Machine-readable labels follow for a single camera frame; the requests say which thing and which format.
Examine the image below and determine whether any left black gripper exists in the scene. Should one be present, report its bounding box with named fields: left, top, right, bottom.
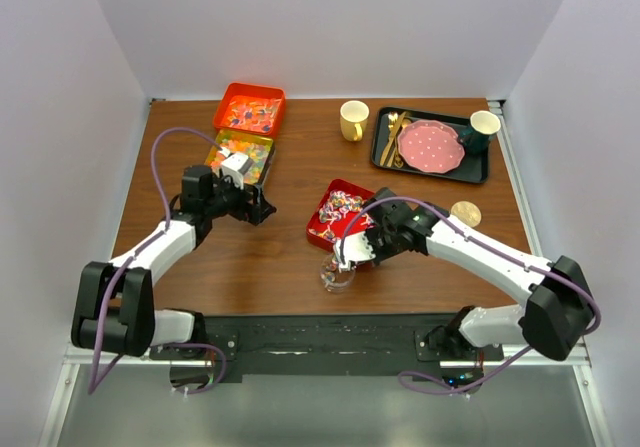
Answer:
left=204, top=170, right=275, bottom=226

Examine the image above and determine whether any gold tin of gummies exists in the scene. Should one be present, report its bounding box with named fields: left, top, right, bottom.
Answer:
left=205, top=129, right=275, bottom=185

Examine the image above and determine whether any red tray of lollipops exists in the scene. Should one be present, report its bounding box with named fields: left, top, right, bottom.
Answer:
left=306, top=179, right=374, bottom=252

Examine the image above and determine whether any clear plastic jar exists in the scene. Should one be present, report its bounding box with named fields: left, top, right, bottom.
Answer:
left=320, top=254, right=356, bottom=293

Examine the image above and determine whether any orange tray of candies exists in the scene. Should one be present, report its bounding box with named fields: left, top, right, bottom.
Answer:
left=212, top=82, right=286, bottom=138

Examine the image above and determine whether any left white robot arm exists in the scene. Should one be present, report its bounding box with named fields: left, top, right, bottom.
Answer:
left=71, top=165, right=277, bottom=359

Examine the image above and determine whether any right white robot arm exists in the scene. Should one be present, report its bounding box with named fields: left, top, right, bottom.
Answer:
left=364, top=189, right=602, bottom=361

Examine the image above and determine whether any gold jar lid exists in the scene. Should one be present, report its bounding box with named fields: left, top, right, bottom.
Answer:
left=450, top=201, right=482, bottom=228

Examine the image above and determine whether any gold knife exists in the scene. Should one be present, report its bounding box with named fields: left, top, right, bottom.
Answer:
left=383, top=111, right=411, bottom=166

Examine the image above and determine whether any pink dotted plate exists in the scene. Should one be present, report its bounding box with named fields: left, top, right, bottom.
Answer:
left=397, top=120, right=465, bottom=174

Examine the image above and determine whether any gold fork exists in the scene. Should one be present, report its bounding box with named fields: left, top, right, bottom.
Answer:
left=380, top=112, right=399, bottom=165

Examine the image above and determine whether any yellow mug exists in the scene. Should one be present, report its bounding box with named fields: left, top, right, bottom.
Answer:
left=339, top=100, right=370, bottom=142

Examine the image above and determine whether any dark green mug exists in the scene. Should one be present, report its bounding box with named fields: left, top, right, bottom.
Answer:
left=458, top=110, right=502, bottom=155

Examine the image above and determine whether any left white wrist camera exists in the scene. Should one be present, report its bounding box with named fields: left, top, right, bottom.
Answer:
left=219, top=152, right=253, bottom=189

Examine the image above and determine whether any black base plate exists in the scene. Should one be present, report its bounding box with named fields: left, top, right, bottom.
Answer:
left=149, top=314, right=505, bottom=386

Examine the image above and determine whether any aluminium frame rail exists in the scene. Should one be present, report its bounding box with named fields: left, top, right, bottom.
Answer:
left=63, top=341, right=591, bottom=368

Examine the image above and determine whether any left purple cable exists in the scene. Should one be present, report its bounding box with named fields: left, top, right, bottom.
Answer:
left=87, top=126, right=229, bottom=396

